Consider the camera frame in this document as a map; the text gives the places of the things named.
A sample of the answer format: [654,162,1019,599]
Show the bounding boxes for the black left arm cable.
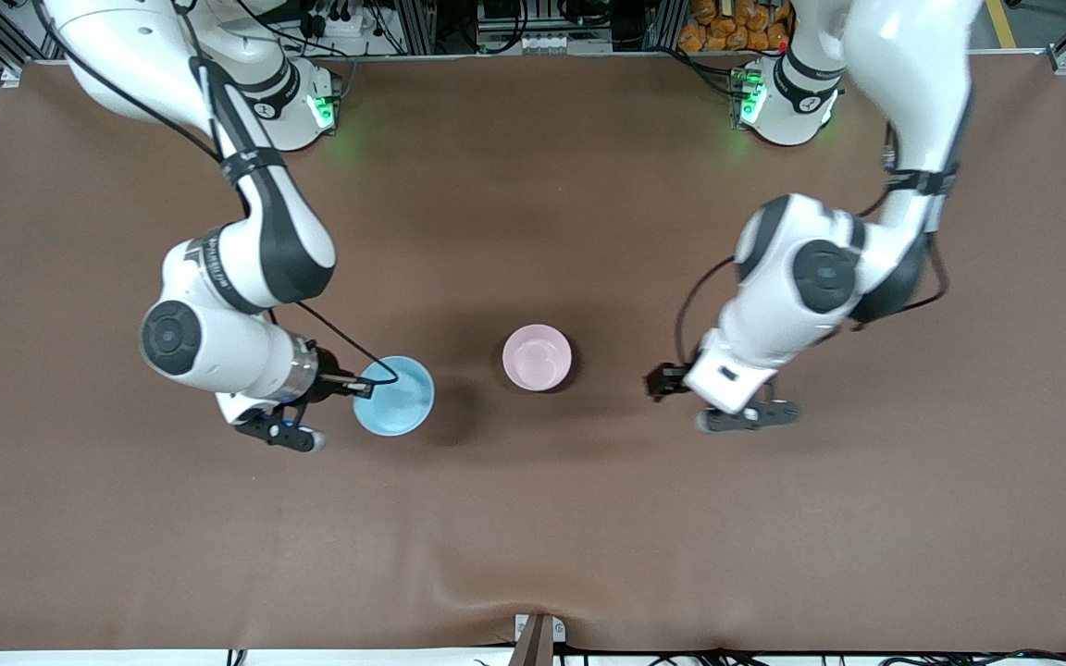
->
[676,120,952,371]

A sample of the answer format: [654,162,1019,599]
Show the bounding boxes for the light blue bowl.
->
[353,356,436,438]

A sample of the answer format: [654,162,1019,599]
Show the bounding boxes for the pink bowl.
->
[502,324,574,392]

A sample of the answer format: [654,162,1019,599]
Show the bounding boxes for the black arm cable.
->
[33,0,401,386]
[676,120,952,371]

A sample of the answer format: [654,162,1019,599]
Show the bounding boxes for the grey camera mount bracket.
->
[507,613,567,666]

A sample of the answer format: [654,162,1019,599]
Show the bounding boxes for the brown table mat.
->
[0,54,1066,653]

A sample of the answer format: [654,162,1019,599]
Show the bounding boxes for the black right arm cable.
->
[33,0,401,386]

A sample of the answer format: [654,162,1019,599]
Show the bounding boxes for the aluminium frame post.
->
[394,0,438,55]

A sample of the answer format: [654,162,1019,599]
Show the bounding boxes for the orange snack bags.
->
[678,0,793,54]

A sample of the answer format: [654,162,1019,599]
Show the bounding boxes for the white power strip with plugs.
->
[297,7,378,43]

